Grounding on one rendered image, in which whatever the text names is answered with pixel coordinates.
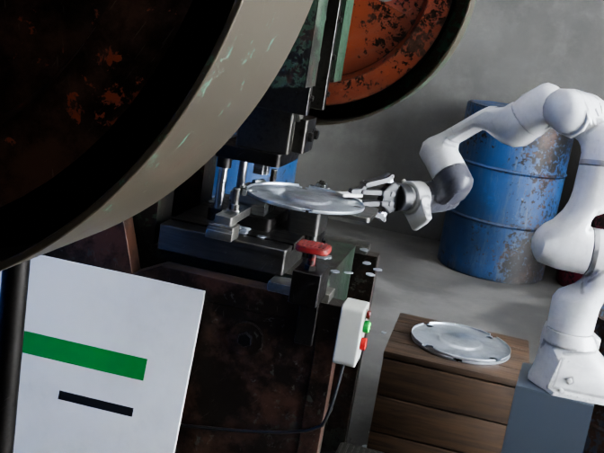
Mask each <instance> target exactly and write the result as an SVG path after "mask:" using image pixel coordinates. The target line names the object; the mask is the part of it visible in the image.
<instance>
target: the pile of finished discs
mask: <svg viewBox="0 0 604 453"><path fill-rule="evenodd" d="M411 336H412V339H413V341H414V342H415V343H416V344H417V345H418V346H420V347H421V348H423V349H424V350H426V351H428V352H430V353H433V354H435V355H437V356H440V357H442V358H445V359H448V360H454V358H456V359H461V360H459V361H458V362H463V363H468V364H476V365H495V364H501V363H503V362H505V361H507V360H508V359H509V358H510V357H511V348H510V346H509V345H508V344H507V343H506V342H505V341H503V340H502V339H500V338H499V337H497V338H495V337H494V338H493V337H492V336H491V334H490V333H488V332H485V331H483V330H480V329H477V328H474V327H471V326H467V325H462V324H453V323H446V322H430V323H429V324H423V323H421V324H417V325H415V326H414V327H413V328H412V334H411ZM454 361H456V360H454Z"/></svg>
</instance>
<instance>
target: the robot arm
mask: <svg viewBox="0 0 604 453"><path fill-rule="evenodd" d="M550 129H554V130H555V131H557V132H558V133H560V134H562V135H564V136H566V137H568V138H576V139H577V140H578V141H579V144H580V146H581V157H580V161H579V166H578V170H577V174H576V178H575V182H574V186H573V192H572V194H571V197H570V199H569V201H568V202H567V204H566V205H565V207H564V209H563V210H562V211H561V212H560V213H558V214H557V215H556V216H555V217H554V218H553V219H551V220H549V221H547V222H546V223H544V224H543V225H542V226H540V227H539V228H538V229H537V230H536V232H535V234H534V235H533V237H532V239H531V250H532V253H533V255H534V257H535V258H536V260H537V262H540V263H543V264H545V265H547V266H550V267H552V268H555V269H558V270H562V271H570V272H575V273H580V274H583V275H582V278H581V279H579V280H577V281H576V282H575V283H573V284H570V285H567V286H564V287H561V288H559V289H558V290H557V291H556V292H555V294H554V295H553V296H552V300H551V305H550V308H549V313H548V317H547V321H546V322H545V324H544V325H543V329H542V333H541V337H540V341H539V342H540V344H539V347H538V350H537V355H536V358H535V360H534V362H533V365H532V367H531V368H530V370H529V372H528V379H529V380H530V381H532V382H533V383H534V384H535V385H537V386H539V387H541V388H543V389H545V390H546V391H547V392H548V393H549V394H550V395H554V396H559V397H563V398H568V399H573V400H577V401H582V402H586V403H592V404H600V405H604V357H603V355H602V354H601V353H600V352H599V347H600V337H599V336H598V335H597V334H595V332H593V331H594V328H595V324H596V322H597V318H598V315H599V311H600V308H601V307H602V305H603V303H604V229H599V228H595V227H591V221H592V220H593V219H594V218H595V217H596V216H598V215H601V214H604V101H603V100H601V99H600V98H599V97H598V96H597V95H594V94H592V93H585V92H584V91H580V90H576V89H560V88H559V87H558V86H556V85H554V84H550V83H545V84H541V85H539V86H537V87H536V88H534V89H532V90H530V91H529V92H527V93H524V94H523V95H521V97H520V98H519V99H518V100H517V101H515V102H511V103H510V104H508V105H506V106H505V107H500V108H499V107H497V106H489V107H486V108H484V109H482V110H480V111H478V112H476V113H475V114H473V115H471V116H469V117H468V118H466V119H464V120H462V121H460V122H459V123H458V124H456V125H454V126H452V127H451V128H449V129H447V130H445V131H443V132H441V133H439V134H437V135H435V136H432V137H430V138H427V139H426V140H425V141H424V142H422V147H421V150H420V153H419V155H420V157H421V160H422V161H423V163H424V164H425V166H426V168H427V170H428V172H429V174H430V176H431V178H432V180H431V181H427V182H424V181H406V180H405V179H403V180H402V183H396V182H394V181H393V179H394V177H395V176H394V175H393V174H391V173H384V174H383V175H382V176H378V177H375V178H371V179H367V180H364V181H360V186H359V188H358V187H355V188H349V190H348V191H336V192H335V194H336V195H338V196H341V197H357V198H362V197H363V194H366V195H378V197H377V199H373V200H360V199H358V200H360V201H362V202H363V203H364V206H369V207H376V206H379V207H380V208H381V209H382V210H383V212H381V211H380V212H378V214H377V215H376V216H375V218H376V219H378V220H380V221H383V222H386V215H387V213H388V214H389V213H391V212H393V211H403V213H404V215H405V216H406V218H407V220H408V222H409V224H410V226H411V228H412V230H419V229H420V228H422V227H424V226H425V225H427V224H428V223H429V221H430V220H431V213H436V212H443V211H447V210H451V209H454V208H455V207H456V206H457V205H458V204H459V202H460V201H461V200H463V199H464V198H465V197H466V196H467V194H468V193H469V192H470V191H471V189H472V187H473V182H474V179H473V177H472V175H471V173H470V172H469V170H468V168H467V166H466V164H465V162H464V160H463V158H462V156H461V155H460V153H459V152H458V145H459V143H461V142H462V141H464V140H466V139H468V138H470V137H472V136H473V135H474V134H476V133H478V132H479V131H481V130H485V131H486V132H488V133H489V134H490V135H491V136H493V137H494V138H496V139H497V140H498V141H500V142H501V143H503V144H505V145H507V146H510V147H525V146H526V145H528V144H530V143H531V142H533V141H534V140H535V139H536V138H538V137H540V136H542V135H544V134H545V133H546V132H548V131H549V130H550ZM383 183H386V185H385V186H383V187H382V188H381V189H377V188H376V189H370V188H369V187H372V186H376V185H379V184H383ZM357 198H356V199H357Z"/></svg>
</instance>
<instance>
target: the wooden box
mask: <svg viewBox="0 0 604 453"><path fill-rule="evenodd" d="M430 322H441V321H437V320H433V319H429V318H425V317H420V316H417V315H408V314H405V313H400V315H399V317H398V319H397V321H396V324H395V327H394V330H393V332H392V333H391V336H390V338H389V340H388V343H387V345H386V348H385V350H384V355H383V357H384V358H383V362H382V367H381V372H380V377H379V381H378V387H377V396H376V401H375V405H374V411H373V415H372V420H371V425H370V430H369V439H368V444H367V448H368V449H374V450H377V451H381V452H384V453H501V452H502V444H503V440H504V436H505V432H506V428H507V423H508V420H509V415H510V411H511V404H512V400H513V396H514V392H515V387H516V384H517V381H518V377H519V374H520V369H521V365H522V362H526V363H529V341H528V340H524V339H520V338H516V337H511V336H507V335H503V334H498V333H491V332H488V333H490V334H491V336H492V337H493V338H494V337H495V338H497V337H499V338H500V339H502V340H503V341H505V342H506V343H507V344H508V345H509V346H510V348H511V357H510V358H509V359H508V360H507V361H505V362H503V363H501V364H495V365H476V364H468V363H463V362H458V361H459V360H461V359H456V358H454V360H456V361H454V360H448V359H445V358H442V357H440V356H437V355H435V354H433V353H430V352H428V351H426V350H424V349H423V348H421V347H420V346H418V345H417V344H416V343H415V342H414V341H413V339H412V336H411V334H412V328H413V327H414V326H415V325H417V324H421V323H423V324H429V323H430ZM485 332H487V331H485Z"/></svg>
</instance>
